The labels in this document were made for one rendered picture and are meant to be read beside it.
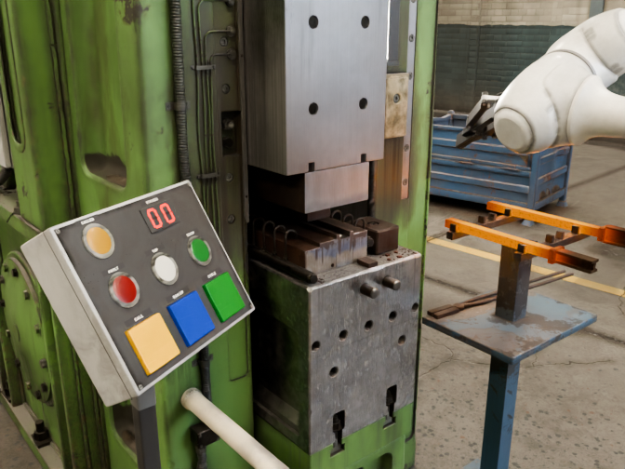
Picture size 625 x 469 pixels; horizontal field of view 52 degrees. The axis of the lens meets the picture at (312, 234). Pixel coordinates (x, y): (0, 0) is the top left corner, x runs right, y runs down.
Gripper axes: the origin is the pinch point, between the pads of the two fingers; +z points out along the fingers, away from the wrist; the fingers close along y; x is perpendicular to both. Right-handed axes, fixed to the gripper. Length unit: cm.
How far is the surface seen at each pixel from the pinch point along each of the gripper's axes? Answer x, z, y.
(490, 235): -6.6, 26.9, 26.9
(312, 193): -11.5, 26.8, -22.2
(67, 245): -46, -2, -68
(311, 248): -21.8, 34.3, -17.3
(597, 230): 1, 18, 53
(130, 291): -49, 2, -57
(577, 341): 12, 142, 166
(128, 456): -75, 95, -37
